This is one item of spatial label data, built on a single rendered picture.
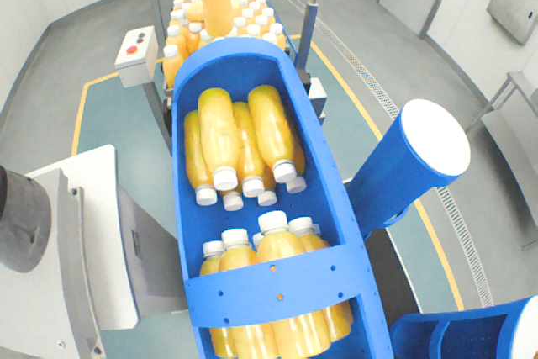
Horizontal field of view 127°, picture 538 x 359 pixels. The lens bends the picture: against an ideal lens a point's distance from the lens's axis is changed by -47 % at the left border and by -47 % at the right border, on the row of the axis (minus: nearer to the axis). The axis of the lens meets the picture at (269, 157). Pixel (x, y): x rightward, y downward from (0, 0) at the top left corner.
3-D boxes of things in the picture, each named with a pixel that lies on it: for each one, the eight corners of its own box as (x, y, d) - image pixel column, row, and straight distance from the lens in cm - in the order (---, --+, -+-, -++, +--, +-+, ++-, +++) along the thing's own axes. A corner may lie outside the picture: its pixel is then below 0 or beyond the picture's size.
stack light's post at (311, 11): (280, 155, 178) (309, 5, 103) (278, 150, 180) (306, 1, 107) (286, 154, 178) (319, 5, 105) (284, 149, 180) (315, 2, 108)
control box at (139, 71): (123, 88, 84) (113, 64, 79) (134, 53, 100) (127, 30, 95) (152, 81, 81) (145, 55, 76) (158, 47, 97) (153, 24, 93)
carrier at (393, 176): (316, 237, 143) (361, 254, 150) (395, 153, 67) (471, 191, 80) (331, 194, 154) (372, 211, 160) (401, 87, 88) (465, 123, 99)
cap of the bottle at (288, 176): (270, 169, 44) (271, 178, 43) (290, 161, 43) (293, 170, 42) (277, 176, 47) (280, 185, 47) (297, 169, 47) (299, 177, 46)
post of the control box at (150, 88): (189, 192, 167) (135, 71, 89) (188, 187, 169) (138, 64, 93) (195, 192, 167) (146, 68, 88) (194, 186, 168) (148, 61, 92)
